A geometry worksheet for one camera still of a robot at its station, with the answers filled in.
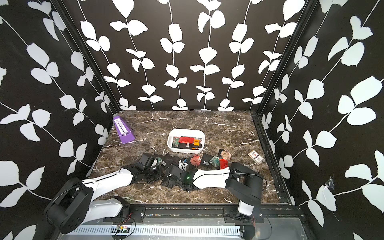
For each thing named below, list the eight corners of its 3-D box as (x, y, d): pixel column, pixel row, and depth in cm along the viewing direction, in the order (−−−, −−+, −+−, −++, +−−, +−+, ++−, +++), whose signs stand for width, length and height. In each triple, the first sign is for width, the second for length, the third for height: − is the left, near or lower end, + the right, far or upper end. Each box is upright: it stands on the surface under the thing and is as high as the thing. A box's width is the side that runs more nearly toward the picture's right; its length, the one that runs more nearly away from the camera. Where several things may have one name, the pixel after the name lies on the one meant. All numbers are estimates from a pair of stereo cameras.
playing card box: (257, 165, 94) (259, 164, 92) (247, 155, 99) (248, 153, 97) (263, 160, 96) (264, 159, 94) (252, 151, 101) (253, 149, 99)
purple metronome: (123, 143, 103) (111, 126, 89) (123, 133, 109) (112, 116, 94) (134, 141, 105) (125, 124, 90) (134, 131, 110) (125, 114, 95)
